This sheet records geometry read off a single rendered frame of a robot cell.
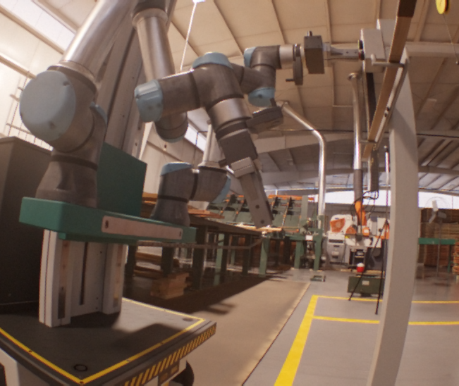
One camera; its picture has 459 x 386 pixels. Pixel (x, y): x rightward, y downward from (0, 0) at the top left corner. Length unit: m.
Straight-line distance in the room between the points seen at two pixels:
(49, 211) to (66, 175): 0.09
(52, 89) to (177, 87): 0.22
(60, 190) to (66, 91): 0.21
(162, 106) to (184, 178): 0.57
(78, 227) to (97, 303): 0.51
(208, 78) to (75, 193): 0.35
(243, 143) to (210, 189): 0.63
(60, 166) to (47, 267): 0.33
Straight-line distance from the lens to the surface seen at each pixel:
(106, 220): 0.68
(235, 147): 0.46
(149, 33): 0.77
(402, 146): 0.74
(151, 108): 0.52
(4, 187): 0.91
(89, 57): 0.60
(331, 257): 8.96
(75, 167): 0.65
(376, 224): 9.21
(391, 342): 0.73
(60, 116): 0.53
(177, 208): 1.04
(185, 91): 0.52
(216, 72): 0.54
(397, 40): 0.56
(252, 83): 0.80
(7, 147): 0.95
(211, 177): 1.08
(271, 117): 0.50
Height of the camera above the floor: 0.65
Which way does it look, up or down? 9 degrees up
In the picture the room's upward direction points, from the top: 6 degrees clockwise
